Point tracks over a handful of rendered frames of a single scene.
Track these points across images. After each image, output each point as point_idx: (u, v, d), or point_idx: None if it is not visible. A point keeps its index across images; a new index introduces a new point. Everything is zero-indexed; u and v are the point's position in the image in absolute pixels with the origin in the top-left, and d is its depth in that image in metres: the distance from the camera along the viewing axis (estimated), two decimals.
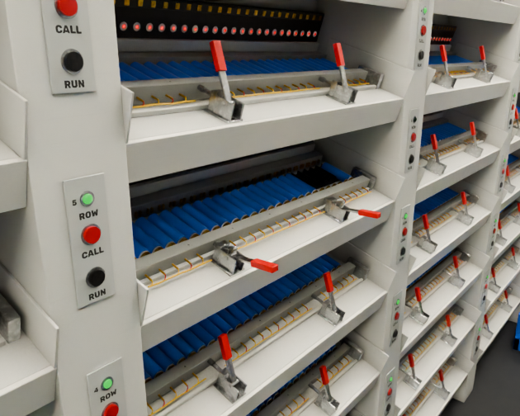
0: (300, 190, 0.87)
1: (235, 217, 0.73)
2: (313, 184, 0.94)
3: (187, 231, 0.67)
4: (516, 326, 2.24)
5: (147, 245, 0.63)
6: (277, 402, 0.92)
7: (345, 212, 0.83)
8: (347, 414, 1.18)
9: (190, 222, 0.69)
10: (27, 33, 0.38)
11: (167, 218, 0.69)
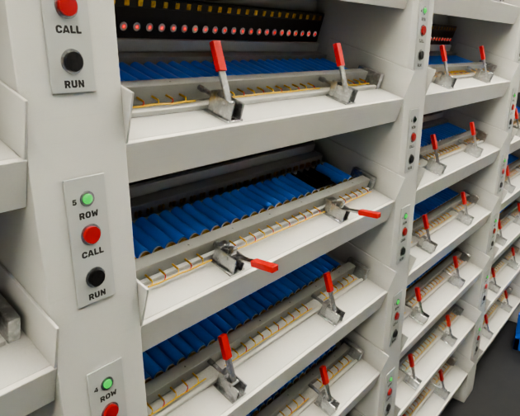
0: (300, 190, 0.87)
1: (235, 217, 0.73)
2: (313, 184, 0.94)
3: (187, 231, 0.67)
4: (516, 326, 2.24)
5: (147, 245, 0.63)
6: (277, 402, 0.92)
7: (345, 212, 0.83)
8: (347, 414, 1.18)
9: (190, 222, 0.69)
10: (27, 33, 0.38)
11: (167, 218, 0.69)
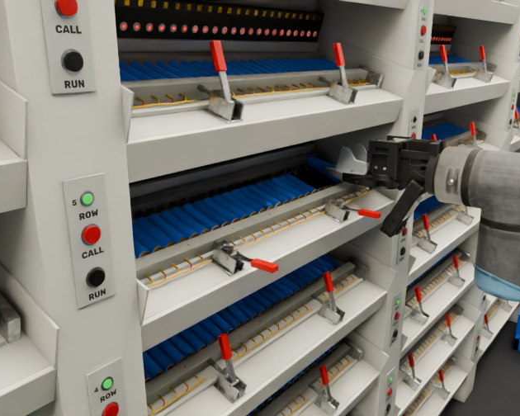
0: (300, 190, 0.87)
1: (235, 217, 0.73)
2: (313, 184, 0.94)
3: (187, 231, 0.67)
4: (516, 326, 2.24)
5: (147, 245, 0.63)
6: (277, 402, 0.92)
7: (345, 212, 0.83)
8: (347, 414, 1.18)
9: (190, 222, 0.69)
10: (27, 33, 0.38)
11: (167, 218, 0.69)
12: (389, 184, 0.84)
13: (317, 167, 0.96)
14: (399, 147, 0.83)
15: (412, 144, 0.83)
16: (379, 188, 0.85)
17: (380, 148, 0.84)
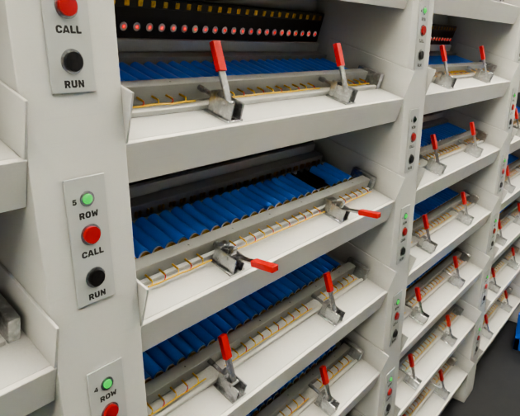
0: (300, 190, 0.87)
1: (235, 217, 0.73)
2: (313, 184, 0.94)
3: (187, 231, 0.67)
4: (516, 326, 2.24)
5: (147, 245, 0.63)
6: (277, 402, 0.92)
7: (345, 212, 0.83)
8: (347, 414, 1.18)
9: (190, 222, 0.69)
10: (27, 33, 0.38)
11: (167, 218, 0.69)
12: None
13: (320, 173, 0.96)
14: None
15: None
16: None
17: None
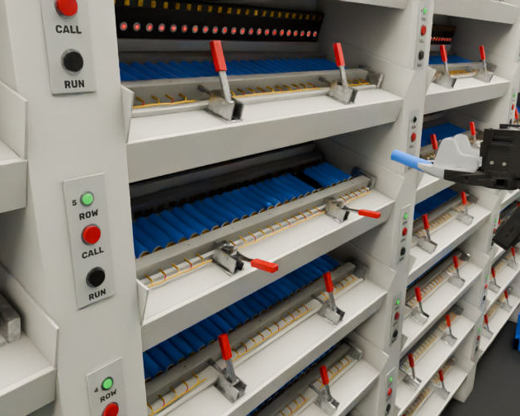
0: (300, 190, 0.87)
1: (235, 217, 0.73)
2: (313, 184, 0.94)
3: (187, 231, 0.67)
4: (516, 326, 2.24)
5: (147, 245, 0.63)
6: (277, 402, 0.92)
7: (345, 212, 0.83)
8: (347, 414, 1.18)
9: (190, 222, 0.69)
10: (27, 33, 0.38)
11: (167, 218, 0.69)
12: (510, 183, 0.67)
13: (320, 173, 0.96)
14: None
15: None
16: (495, 189, 0.68)
17: (498, 139, 0.67)
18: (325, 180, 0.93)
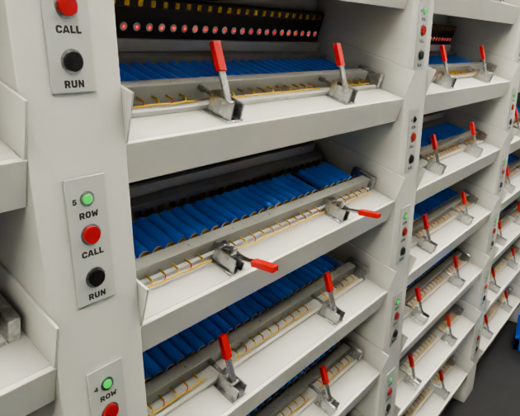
0: (300, 190, 0.87)
1: (235, 217, 0.73)
2: (313, 184, 0.94)
3: (187, 231, 0.67)
4: (516, 326, 2.24)
5: (147, 245, 0.63)
6: (277, 402, 0.92)
7: (345, 212, 0.83)
8: (347, 414, 1.18)
9: (190, 222, 0.69)
10: (27, 33, 0.38)
11: (167, 218, 0.69)
12: None
13: (320, 173, 0.96)
14: None
15: None
16: None
17: None
18: (325, 180, 0.93)
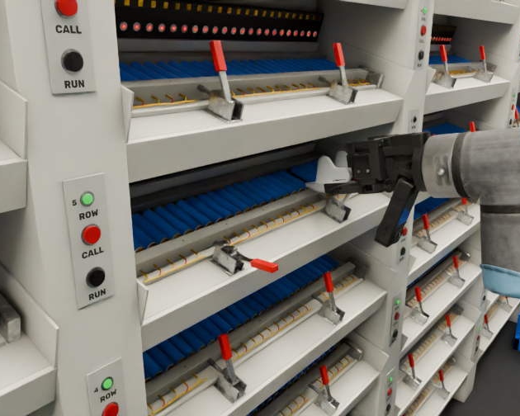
0: (294, 186, 0.87)
1: (229, 213, 0.74)
2: None
3: (182, 227, 0.68)
4: (516, 326, 2.24)
5: (142, 241, 0.63)
6: (277, 402, 0.92)
7: (345, 212, 0.83)
8: (347, 414, 1.18)
9: (184, 218, 0.70)
10: (27, 33, 0.38)
11: (161, 214, 0.70)
12: (375, 187, 0.75)
13: (314, 170, 0.96)
14: (380, 145, 0.75)
15: (394, 140, 0.75)
16: (365, 194, 0.76)
17: (359, 150, 0.77)
18: None
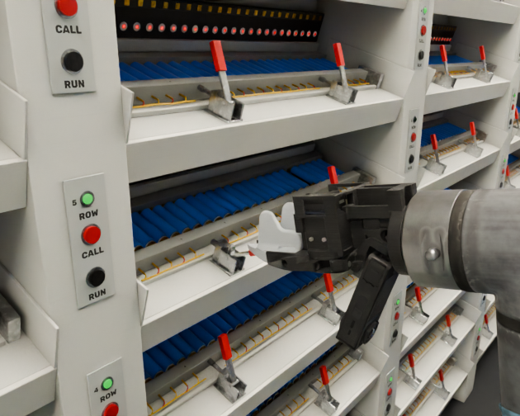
0: (293, 186, 0.88)
1: (227, 212, 0.74)
2: None
3: (180, 225, 0.68)
4: None
5: (140, 239, 0.63)
6: (277, 402, 0.92)
7: None
8: (347, 414, 1.18)
9: (182, 216, 0.70)
10: (27, 33, 0.38)
11: (159, 213, 0.70)
12: (334, 265, 0.50)
13: (314, 170, 0.96)
14: (342, 201, 0.50)
15: (362, 195, 0.50)
16: (321, 272, 0.51)
17: (312, 208, 0.52)
18: (319, 176, 0.94)
